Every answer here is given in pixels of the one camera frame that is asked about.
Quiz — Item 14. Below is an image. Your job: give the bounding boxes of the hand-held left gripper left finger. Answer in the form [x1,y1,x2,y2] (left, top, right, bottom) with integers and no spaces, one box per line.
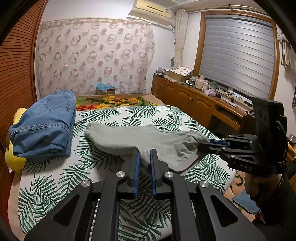
[24,148,141,241]

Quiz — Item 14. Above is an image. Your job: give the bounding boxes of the floral print box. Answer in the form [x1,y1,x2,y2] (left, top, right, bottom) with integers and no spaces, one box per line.
[167,65,194,82]

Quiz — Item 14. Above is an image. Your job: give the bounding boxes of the leaf print bedsheet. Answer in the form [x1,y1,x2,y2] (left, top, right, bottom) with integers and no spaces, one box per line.
[18,105,237,241]

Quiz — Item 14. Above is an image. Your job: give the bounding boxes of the tied beige curtain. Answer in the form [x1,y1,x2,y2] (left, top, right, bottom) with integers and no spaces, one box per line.
[174,9,188,69]

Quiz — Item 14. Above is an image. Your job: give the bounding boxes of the long wooden cabinet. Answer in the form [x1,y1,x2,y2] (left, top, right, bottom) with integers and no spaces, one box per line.
[151,75,296,168]

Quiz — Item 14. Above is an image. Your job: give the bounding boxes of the hanging beige cloth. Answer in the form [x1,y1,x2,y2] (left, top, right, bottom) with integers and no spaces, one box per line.
[277,32,292,68]

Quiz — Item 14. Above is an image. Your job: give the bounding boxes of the yellow pillow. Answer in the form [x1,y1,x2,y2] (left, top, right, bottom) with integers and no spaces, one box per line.
[5,108,28,173]

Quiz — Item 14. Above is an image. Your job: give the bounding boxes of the beige wall air conditioner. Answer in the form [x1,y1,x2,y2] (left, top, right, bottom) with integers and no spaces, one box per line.
[128,0,173,26]

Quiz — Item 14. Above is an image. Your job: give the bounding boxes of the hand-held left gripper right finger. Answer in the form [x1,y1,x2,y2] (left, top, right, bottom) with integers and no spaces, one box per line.
[149,148,267,241]

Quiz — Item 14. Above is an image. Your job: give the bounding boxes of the folded blue jeans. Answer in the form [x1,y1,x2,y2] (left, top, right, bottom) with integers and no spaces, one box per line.
[9,90,77,160]

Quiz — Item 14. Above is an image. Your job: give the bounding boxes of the floral blanket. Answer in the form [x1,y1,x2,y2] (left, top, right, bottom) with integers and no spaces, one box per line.
[75,93,247,200]

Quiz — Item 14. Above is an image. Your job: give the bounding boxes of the grey pants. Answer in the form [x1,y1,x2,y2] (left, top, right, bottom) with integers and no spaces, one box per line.
[84,122,210,172]

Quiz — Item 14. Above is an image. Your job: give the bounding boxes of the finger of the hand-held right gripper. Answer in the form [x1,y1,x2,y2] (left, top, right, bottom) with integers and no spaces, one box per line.
[198,142,256,161]
[209,134,256,148]

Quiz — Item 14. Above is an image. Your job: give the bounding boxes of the circle print sheer curtain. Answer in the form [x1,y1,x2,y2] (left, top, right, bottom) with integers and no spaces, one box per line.
[35,19,155,99]

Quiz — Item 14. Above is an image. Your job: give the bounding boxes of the grey window blind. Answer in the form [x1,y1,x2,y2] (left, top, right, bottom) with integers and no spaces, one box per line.
[199,16,274,95]

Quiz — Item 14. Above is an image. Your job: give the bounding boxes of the brown louvred wooden wardrobe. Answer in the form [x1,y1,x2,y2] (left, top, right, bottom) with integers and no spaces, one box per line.
[0,0,48,149]

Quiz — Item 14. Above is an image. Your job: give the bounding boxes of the person's right hand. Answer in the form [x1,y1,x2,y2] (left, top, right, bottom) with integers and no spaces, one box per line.
[245,172,282,198]

